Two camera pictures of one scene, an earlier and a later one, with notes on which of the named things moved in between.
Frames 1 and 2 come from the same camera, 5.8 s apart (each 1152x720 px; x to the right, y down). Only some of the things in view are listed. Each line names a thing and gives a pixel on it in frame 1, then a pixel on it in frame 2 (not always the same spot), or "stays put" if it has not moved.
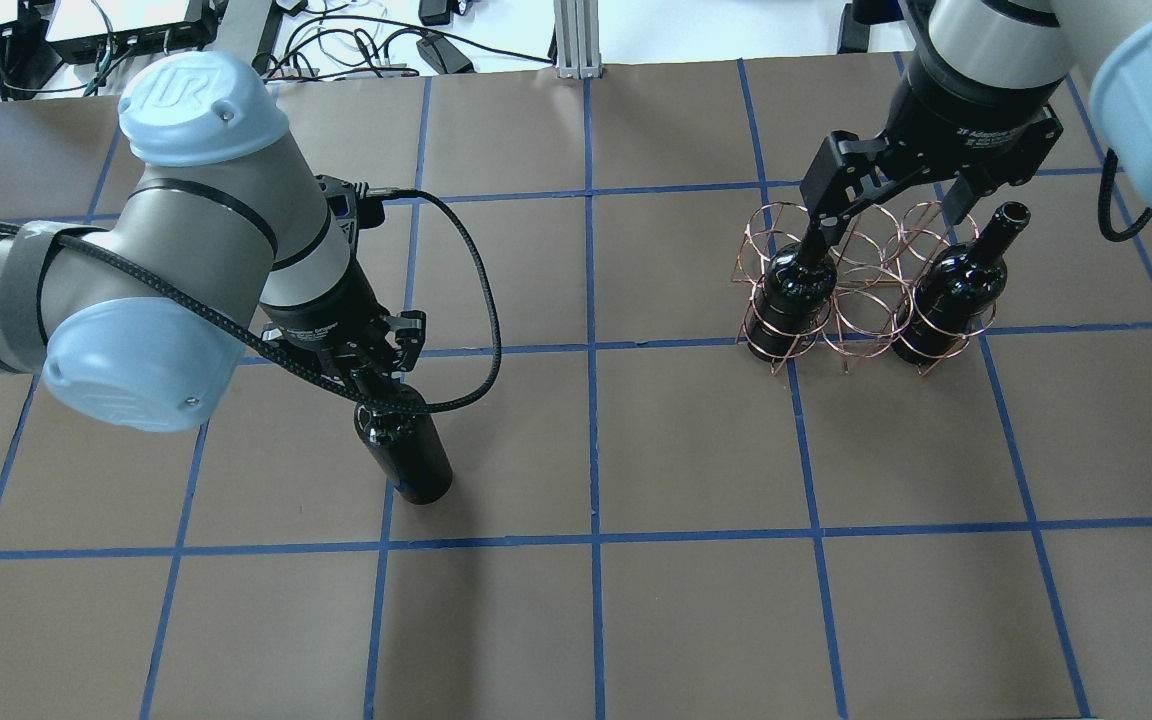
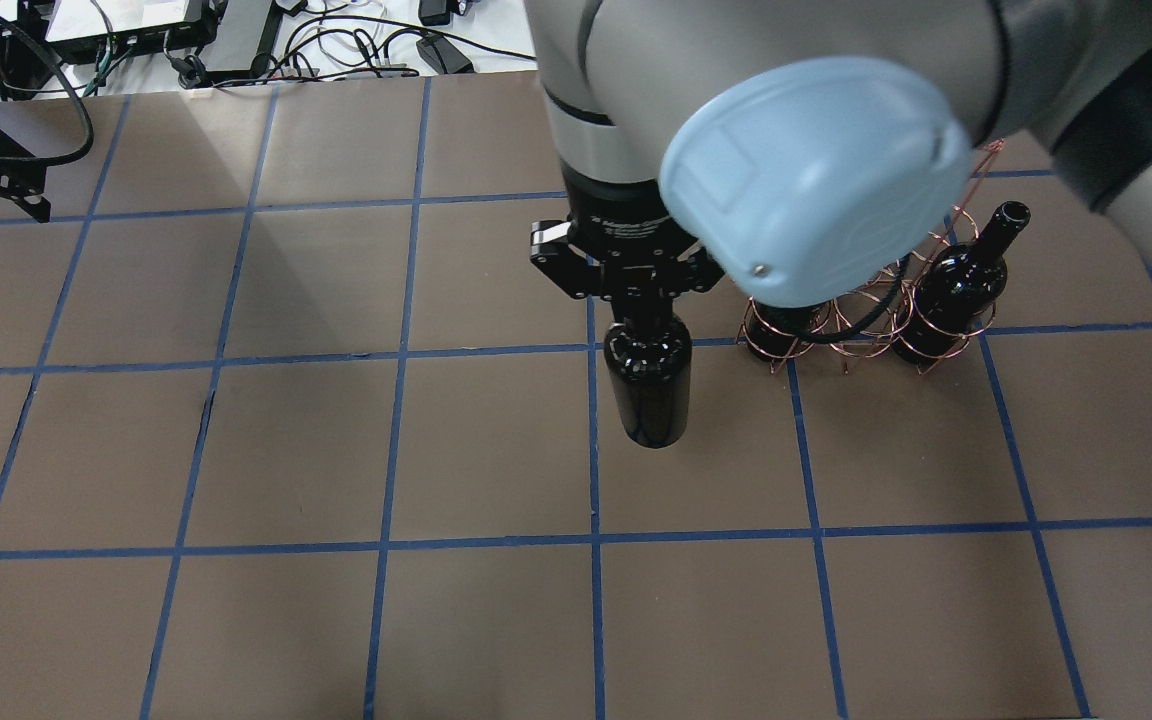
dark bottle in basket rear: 959,287 stays put
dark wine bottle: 404,445 -> 648,360
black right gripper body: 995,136 -> 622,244
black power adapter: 439,52 stays put
